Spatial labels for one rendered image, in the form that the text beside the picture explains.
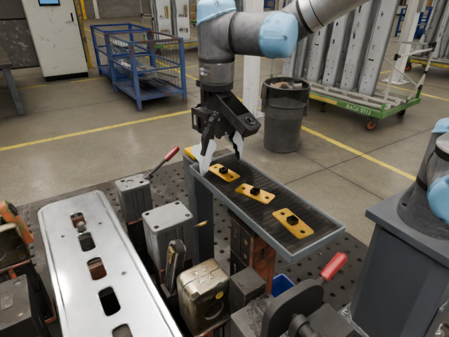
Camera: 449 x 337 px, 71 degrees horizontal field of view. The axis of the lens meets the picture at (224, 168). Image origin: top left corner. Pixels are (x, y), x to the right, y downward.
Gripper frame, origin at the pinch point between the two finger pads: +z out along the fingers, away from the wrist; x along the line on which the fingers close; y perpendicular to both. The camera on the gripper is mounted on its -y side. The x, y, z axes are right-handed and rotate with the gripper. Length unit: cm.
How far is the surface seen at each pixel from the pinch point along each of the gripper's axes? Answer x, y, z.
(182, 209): 12.4, 0.3, 6.8
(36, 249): 39, 63, 48
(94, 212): 24.2, 27.9, 17.7
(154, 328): 29.3, -13.9, 17.8
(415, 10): -595, 181, -5
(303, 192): -159, 75, 118
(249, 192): 1.7, -10.5, 1.5
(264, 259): 1.3, -15.8, 17.7
